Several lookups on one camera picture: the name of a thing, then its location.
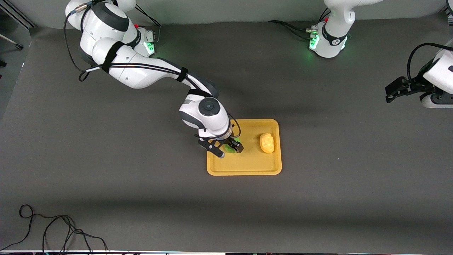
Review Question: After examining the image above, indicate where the green apple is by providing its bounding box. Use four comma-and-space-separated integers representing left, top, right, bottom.
222, 141, 244, 154

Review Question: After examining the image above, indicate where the yellow potato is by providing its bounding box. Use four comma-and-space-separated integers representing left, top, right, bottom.
259, 133, 275, 154

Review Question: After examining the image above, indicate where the yellow rectangular plastic tray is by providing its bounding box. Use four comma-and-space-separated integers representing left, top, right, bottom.
206, 119, 282, 176

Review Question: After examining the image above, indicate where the black left arm base cable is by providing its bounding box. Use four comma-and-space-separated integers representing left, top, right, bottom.
267, 8, 331, 40

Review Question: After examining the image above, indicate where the black arm base cable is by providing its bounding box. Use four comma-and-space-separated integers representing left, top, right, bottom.
267, 8, 331, 40
134, 4, 162, 45

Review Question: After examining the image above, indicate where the black right arm base cable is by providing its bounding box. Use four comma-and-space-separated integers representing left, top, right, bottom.
134, 4, 162, 45

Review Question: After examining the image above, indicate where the loose black cable on table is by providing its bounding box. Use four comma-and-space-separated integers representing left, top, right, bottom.
0, 204, 109, 254

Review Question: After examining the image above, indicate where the grey metal frame bar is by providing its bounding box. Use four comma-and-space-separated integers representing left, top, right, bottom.
0, 4, 36, 29

